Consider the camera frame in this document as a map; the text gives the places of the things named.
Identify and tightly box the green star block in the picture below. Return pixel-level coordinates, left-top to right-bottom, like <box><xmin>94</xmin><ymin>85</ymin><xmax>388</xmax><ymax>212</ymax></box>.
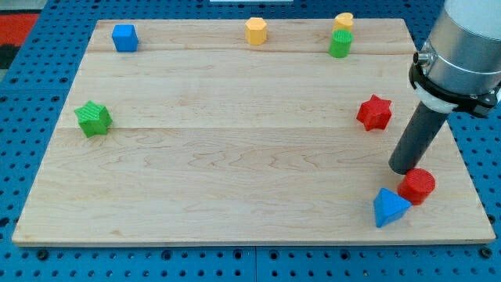
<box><xmin>74</xmin><ymin>100</ymin><xmax>113</xmax><ymax>138</ymax></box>

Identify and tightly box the red cylinder block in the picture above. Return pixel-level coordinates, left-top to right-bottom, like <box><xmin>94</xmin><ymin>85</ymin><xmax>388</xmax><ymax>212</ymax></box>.
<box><xmin>397</xmin><ymin>168</ymin><xmax>436</xmax><ymax>205</ymax></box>

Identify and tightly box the green cylinder block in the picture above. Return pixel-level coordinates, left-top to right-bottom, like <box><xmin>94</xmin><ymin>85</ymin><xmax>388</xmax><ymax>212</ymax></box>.
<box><xmin>329</xmin><ymin>29</ymin><xmax>353</xmax><ymax>58</ymax></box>

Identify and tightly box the red and black mat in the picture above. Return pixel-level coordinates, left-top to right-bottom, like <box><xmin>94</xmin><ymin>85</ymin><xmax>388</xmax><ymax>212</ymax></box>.
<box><xmin>1</xmin><ymin>9</ymin><xmax>40</xmax><ymax>70</ymax></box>

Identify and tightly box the yellow hexagon block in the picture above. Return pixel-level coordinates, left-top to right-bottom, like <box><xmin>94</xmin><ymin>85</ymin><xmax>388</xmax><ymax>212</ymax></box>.
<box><xmin>245</xmin><ymin>17</ymin><xmax>268</xmax><ymax>45</ymax></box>

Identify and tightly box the blue triangle block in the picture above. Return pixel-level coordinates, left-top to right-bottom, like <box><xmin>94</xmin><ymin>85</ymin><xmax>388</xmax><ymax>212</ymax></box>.
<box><xmin>373</xmin><ymin>188</ymin><xmax>412</xmax><ymax>228</ymax></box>

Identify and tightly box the wooden board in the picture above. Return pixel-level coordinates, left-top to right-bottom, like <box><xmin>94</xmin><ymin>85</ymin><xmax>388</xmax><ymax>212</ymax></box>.
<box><xmin>12</xmin><ymin>19</ymin><xmax>496</xmax><ymax>247</ymax></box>

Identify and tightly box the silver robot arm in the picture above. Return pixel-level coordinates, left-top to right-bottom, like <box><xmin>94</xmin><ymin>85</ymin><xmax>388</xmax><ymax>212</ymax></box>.
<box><xmin>409</xmin><ymin>0</ymin><xmax>500</xmax><ymax>118</ymax></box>

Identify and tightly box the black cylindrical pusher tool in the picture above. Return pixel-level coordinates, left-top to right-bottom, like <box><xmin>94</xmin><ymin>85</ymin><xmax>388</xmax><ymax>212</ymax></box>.
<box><xmin>388</xmin><ymin>102</ymin><xmax>449</xmax><ymax>175</ymax></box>

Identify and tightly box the blue cube block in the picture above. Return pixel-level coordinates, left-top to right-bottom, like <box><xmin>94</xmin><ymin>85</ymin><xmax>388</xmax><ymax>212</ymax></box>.
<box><xmin>112</xmin><ymin>24</ymin><xmax>139</xmax><ymax>52</ymax></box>

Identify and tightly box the red star block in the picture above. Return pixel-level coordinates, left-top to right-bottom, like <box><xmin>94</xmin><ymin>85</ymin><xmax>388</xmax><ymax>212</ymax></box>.
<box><xmin>356</xmin><ymin>94</ymin><xmax>392</xmax><ymax>131</ymax></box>

